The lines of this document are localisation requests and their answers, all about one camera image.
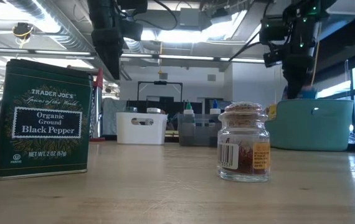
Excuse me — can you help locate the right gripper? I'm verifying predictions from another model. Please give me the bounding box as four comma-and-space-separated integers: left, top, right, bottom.
259, 15, 321, 100

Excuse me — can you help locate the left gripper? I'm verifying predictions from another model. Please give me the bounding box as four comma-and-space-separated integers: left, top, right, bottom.
87, 0, 144, 81

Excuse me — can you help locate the yellow mini cereal box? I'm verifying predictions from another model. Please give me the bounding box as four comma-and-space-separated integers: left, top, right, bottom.
266, 104, 278, 121

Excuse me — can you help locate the small saffron glass jar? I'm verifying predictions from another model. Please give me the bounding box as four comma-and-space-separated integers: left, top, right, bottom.
217, 101, 272, 183

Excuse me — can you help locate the green-capped dropper bottle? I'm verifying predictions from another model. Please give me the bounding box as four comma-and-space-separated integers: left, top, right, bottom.
183, 101, 195, 115

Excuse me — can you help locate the green black pepper tin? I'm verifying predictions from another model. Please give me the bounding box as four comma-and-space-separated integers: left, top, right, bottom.
0, 58, 94, 181

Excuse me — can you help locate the ceiling light bar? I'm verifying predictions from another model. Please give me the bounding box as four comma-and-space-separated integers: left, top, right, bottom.
0, 46, 280, 65

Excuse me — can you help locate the green plastic bin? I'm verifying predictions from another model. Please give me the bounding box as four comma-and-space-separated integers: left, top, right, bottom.
264, 98, 355, 152

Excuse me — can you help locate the grey ceiling air unit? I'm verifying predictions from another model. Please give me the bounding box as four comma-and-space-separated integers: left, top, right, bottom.
245, 0, 355, 49

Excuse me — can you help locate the white plastic bin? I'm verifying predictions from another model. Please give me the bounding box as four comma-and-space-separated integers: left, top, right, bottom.
116, 111, 168, 146

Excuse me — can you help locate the grey ceiling box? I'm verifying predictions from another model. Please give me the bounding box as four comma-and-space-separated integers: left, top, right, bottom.
179, 7, 202, 27

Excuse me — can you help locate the person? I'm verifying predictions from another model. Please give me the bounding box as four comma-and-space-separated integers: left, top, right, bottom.
160, 108, 178, 131

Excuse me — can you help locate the grey plastic bin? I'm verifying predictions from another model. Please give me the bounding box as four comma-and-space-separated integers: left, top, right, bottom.
177, 113, 222, 147

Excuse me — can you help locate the yellow hanging cord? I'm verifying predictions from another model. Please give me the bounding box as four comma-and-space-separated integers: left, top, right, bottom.
310, 21, 322, 88

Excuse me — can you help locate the silver ventilation duct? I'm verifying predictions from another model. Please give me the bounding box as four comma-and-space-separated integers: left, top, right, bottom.
1, 0, 125, 82

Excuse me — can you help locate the black rectangular frame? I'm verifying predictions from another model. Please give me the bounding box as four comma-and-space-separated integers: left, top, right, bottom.
136, 80, 184, 102

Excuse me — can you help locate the black ceiling device yellow cable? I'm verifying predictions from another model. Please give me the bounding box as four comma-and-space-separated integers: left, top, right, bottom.
12, 22, 35, 40

